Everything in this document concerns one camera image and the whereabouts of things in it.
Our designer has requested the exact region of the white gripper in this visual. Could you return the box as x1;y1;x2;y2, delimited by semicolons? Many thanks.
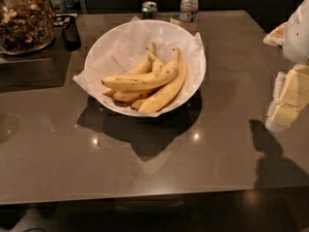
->
263;0;309;132

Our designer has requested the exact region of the right long yellow banana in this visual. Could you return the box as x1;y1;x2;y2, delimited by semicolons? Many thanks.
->
138;48;186;114

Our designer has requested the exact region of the lower middle yellow banana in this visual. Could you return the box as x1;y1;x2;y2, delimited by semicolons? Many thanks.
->
112;50;164;102

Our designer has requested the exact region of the back left yellow banana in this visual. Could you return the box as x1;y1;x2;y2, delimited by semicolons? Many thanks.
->
102;42;157;98

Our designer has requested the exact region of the top yellow banana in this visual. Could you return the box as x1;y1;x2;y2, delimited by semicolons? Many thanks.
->
101;48;181;91

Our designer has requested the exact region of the small bottom banana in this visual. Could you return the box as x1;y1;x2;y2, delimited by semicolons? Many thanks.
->
130;98;147;111

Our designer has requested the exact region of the white bowl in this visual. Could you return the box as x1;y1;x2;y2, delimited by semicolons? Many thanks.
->
84;19;207;118

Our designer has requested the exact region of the clear plastic water bottle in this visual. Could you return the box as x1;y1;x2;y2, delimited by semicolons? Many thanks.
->
180;0;199;35

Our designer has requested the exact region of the green soda can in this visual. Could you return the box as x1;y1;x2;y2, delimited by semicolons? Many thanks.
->
141;1;157;19

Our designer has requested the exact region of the white paper liner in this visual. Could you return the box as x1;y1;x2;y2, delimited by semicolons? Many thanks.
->
72;15;206;118

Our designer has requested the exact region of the dark cup holder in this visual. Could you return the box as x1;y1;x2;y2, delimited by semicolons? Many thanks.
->
55;15;81;51

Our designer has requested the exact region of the dark raised tray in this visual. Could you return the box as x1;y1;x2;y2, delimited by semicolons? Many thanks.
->
0;28;71;93

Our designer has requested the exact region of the glass jar of nuts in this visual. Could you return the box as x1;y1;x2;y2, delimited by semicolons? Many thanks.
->
0;0;55;55

